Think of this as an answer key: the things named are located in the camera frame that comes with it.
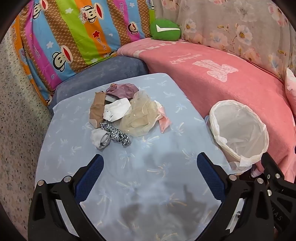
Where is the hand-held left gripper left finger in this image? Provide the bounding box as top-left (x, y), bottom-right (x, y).
top-left (28, 153), bottom-right (104, 241)

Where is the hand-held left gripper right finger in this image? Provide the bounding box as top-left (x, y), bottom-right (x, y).
top-left (196, 152), bottom-right (275, 241)

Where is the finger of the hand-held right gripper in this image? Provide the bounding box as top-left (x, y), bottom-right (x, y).
top-left (261, 152), bottom-right (296, 233)

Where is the white bag-lined trash bin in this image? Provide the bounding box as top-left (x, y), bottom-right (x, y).
top-left (207, 100), bottom-right (270, 174)

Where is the white sock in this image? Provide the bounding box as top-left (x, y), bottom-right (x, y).
top-left (103, 98), bottom-right (131, 123)

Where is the grey-white sock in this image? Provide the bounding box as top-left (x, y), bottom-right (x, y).
top-left (91, 128), bottom-right (112, 149)

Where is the leopard print scrunchie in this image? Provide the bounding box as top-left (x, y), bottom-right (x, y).
top-left (99, 122), bottom-right (131, 146)

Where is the light blue palm-print cloth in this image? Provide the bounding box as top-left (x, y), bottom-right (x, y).
top-left (35, 73), bottom-right (243, 241)

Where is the tan stocking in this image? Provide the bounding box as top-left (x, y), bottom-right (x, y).
top-left (90, 91), bottom-right (107, 128)

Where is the pink satin cloth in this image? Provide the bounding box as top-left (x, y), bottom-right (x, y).
top-left (154, 100), bottom-right (171, 133)

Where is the cream organza scrunchie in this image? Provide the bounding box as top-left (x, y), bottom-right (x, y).
top-left (120, 90), bottom-right (162, 137)

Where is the pink pillow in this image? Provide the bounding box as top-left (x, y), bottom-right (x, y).
top-left (285, 68), bottom-right (296, 107)

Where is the pink blanket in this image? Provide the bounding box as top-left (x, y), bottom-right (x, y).
top-left (117, 38), bottom-right (296, 181)

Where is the blue-grey seat cushion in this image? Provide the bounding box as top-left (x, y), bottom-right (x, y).
top-left (48, 56), bottom-right (149, 114)

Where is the colourful monkey cartoon pillow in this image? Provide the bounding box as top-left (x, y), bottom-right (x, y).
top-left (10, 0), bottom-right (158, 107)

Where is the green round cushion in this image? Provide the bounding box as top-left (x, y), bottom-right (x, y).
top-left (150, 19), bottom-right (181, 42)

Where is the floral beige cloth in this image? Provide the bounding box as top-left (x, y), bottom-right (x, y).
top-left (153, 0), bottom-right (294, 79)

